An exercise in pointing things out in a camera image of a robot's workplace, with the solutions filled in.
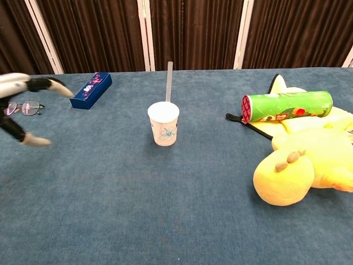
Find green chips can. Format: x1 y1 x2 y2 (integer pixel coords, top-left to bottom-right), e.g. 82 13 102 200
241 90 334 124

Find yellow plush toy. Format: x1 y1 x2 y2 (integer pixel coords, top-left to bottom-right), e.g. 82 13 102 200
253 126 353 206

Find clear plastic tube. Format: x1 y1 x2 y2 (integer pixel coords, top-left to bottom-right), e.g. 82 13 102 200
164 61 174 103

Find white partition frame post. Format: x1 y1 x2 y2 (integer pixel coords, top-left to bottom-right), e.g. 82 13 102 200
137 0 156 72
24 0 65 75
233 0 255 70
341 46 353 68

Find dark brown pleated curtain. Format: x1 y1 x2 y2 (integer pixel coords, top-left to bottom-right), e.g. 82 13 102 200
242 0 353 70
148 0 245 71
36 0 146 74
0 0 55 76

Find black-framed eyeglasses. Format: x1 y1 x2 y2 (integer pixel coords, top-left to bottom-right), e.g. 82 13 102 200
4 100 45 116

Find blue felt table cover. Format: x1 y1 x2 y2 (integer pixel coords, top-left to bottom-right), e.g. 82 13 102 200
0 65 353 265

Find white paper cup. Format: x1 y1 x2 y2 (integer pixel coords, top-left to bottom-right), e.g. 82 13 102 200
147 101 180 147

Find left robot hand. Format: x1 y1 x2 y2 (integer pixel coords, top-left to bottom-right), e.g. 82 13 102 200
0 72 75 147

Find blue rectangular box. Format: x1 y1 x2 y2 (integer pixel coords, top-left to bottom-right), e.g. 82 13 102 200
69 72 113 110

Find yellow cloth with black trim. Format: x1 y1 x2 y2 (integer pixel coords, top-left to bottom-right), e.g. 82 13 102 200
225 73 353 140

